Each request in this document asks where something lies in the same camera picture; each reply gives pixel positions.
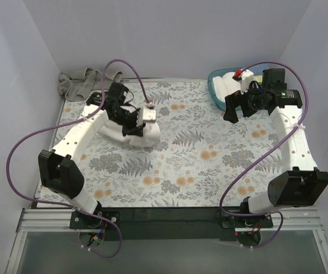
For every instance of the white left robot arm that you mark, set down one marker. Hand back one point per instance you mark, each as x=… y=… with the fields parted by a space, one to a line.
x=59 y=167

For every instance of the aluminium frame rail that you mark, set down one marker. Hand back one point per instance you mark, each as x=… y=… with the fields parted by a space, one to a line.
x=168 y=240

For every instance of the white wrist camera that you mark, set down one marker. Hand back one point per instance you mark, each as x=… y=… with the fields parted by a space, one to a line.
x=146 y=115
x=244 y=77

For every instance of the crumpled grey towel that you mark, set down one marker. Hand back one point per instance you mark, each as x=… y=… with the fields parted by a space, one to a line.
x=78 y=85

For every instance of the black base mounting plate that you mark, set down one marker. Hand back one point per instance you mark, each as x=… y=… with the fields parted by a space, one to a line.
x=167 y=223

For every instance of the white towel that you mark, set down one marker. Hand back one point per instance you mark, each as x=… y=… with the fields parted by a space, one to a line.
x=149 y=134
x=231 y=85
x=220 y=88

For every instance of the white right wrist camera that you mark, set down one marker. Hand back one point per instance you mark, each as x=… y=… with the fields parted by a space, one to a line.
x=244 y=77

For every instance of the teal plastic basket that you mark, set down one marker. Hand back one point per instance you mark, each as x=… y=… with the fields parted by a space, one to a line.
x=221 y=104

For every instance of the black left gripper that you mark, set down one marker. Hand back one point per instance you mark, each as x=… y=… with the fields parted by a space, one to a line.
x=133 y=123

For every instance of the floral patterned table mat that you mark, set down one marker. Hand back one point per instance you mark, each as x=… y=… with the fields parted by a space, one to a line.
x=198 y=160

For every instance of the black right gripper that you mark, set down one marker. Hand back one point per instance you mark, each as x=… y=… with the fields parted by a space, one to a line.
x=241 y=100

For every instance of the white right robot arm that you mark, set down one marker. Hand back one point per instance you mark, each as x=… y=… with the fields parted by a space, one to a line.
x=301 y=181

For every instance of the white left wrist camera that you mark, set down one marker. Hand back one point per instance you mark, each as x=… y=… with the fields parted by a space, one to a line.
x=146 y=115

